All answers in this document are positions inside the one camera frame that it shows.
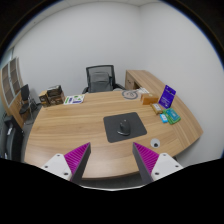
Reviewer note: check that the green packet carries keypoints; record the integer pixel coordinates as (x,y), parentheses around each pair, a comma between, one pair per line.
(172,116)

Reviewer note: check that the desk cable grommet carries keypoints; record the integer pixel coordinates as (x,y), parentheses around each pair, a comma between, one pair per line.
(155,143)

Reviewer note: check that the orange cardboard box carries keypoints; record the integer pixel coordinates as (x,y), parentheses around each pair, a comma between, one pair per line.
(147,99)

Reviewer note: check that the yellow snack packet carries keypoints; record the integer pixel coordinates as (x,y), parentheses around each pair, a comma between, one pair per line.
(156,108)

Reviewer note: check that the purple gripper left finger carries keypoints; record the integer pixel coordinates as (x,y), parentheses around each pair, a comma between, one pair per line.
(77,160)

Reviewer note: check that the wooden side cabinet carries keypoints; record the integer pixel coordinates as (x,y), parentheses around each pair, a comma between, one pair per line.
(135,79)

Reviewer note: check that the small brown box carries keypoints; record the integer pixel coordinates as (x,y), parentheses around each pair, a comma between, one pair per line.
(43,97)

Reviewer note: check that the dark grey mouse pad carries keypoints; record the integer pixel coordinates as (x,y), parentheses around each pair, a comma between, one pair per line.
(111,124)

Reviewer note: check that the black equipment at left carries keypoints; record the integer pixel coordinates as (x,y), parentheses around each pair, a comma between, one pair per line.
(11,139)

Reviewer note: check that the black mesh office chair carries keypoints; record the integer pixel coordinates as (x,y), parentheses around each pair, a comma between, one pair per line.
(101,78)

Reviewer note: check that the purple sign stand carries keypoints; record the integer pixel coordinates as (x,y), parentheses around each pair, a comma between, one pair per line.
(167,97)

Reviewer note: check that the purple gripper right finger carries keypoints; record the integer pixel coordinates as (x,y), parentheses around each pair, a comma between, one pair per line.
(146,160)

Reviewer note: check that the white green leaflet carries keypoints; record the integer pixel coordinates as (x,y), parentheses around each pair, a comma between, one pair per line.
(74,99)

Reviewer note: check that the black computer mouse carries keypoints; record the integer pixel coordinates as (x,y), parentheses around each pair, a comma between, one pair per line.
(124,128)

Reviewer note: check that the wooden lattice shelf cabinet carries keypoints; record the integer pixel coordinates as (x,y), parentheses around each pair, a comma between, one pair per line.
(10,90)

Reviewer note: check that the dark brown box stack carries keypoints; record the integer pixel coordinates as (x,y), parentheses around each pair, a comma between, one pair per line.
(55,95)

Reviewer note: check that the black side chair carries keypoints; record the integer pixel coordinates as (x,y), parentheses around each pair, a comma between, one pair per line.
(28,105)

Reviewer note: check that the small blue packet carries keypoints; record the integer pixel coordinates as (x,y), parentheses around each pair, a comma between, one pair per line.
(163,118)

